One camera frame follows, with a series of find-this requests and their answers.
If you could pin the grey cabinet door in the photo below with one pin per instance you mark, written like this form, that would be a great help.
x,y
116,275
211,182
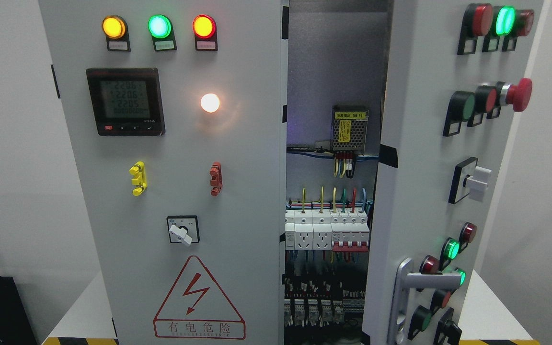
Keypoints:
x,y
240,227
444,59

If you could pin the metal mesh power supply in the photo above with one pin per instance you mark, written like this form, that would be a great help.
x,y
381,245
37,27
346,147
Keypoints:
x,y
349,127

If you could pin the white glowing indicator light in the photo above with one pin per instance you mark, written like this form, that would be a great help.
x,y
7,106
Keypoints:
x,y
210,102

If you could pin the black relay row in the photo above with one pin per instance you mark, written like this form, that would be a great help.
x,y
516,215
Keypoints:
x,y
323,300

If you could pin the red electric hazard warning sticker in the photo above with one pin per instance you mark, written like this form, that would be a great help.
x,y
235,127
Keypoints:
x,y
196,307

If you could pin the red indicator light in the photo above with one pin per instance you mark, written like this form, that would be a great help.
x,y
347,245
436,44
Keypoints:
x,y
205,31

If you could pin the black digital power meter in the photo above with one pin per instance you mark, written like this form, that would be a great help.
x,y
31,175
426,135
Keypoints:
x,y
126,102

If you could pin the green indicator light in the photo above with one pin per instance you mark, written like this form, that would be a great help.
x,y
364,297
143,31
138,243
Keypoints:
x,y
162,33

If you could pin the yellow indicator light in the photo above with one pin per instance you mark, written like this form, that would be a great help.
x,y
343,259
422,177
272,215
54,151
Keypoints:
x,y
116,33

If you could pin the red emergency stop button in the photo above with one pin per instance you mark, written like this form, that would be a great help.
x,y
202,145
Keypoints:
x,y
517,95

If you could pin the white DIN rail sockets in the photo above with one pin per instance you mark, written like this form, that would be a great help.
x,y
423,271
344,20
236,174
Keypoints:
x,y
307,230

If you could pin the red handle circuit breaker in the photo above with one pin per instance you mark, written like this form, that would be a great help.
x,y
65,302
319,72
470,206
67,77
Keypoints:
x,y
350,232

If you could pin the silver door handle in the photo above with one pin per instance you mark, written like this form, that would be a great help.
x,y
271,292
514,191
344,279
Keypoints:
x,y
400,325

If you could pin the white selector switch right door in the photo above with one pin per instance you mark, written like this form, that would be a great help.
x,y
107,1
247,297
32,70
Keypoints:
x,y
469,180

